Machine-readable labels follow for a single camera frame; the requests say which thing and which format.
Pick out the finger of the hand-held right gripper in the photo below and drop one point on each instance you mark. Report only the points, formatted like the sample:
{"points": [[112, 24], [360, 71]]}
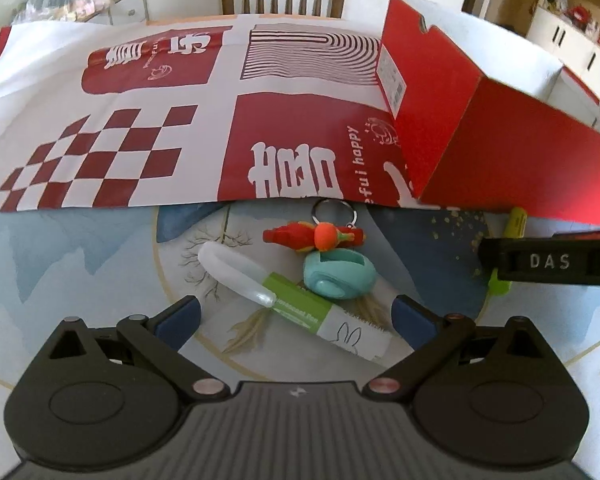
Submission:
{"points": [[491, 257]]}

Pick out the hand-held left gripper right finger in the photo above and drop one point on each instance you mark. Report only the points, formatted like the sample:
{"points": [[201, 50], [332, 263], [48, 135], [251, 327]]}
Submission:
{"points": [[415, 322]]}

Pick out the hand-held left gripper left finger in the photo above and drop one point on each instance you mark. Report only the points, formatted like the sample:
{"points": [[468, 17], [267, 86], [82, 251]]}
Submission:
{"points": [[180, 322]]}

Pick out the green highlighter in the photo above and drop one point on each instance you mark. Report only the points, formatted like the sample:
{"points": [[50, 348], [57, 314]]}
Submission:
{"points": [[517, 220]]}

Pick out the red cardboard box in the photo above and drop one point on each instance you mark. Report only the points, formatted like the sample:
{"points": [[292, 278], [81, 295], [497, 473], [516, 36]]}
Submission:
{"points": [[505, 160]]}

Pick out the white tube with green label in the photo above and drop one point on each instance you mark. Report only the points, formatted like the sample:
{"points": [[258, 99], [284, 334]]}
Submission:
{"points": [[300, 305]]}

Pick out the teal egg-shaped holder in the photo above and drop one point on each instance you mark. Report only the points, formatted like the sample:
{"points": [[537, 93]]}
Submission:
{"points": [[340, 275]]}

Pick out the red and white printed bag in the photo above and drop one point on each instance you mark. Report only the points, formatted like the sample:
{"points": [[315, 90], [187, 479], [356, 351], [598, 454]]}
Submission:
{"points": [[130, 135]]}

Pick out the small white drawer cabinet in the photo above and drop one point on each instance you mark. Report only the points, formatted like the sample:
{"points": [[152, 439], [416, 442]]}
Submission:
{"points": [[130, 2]]}

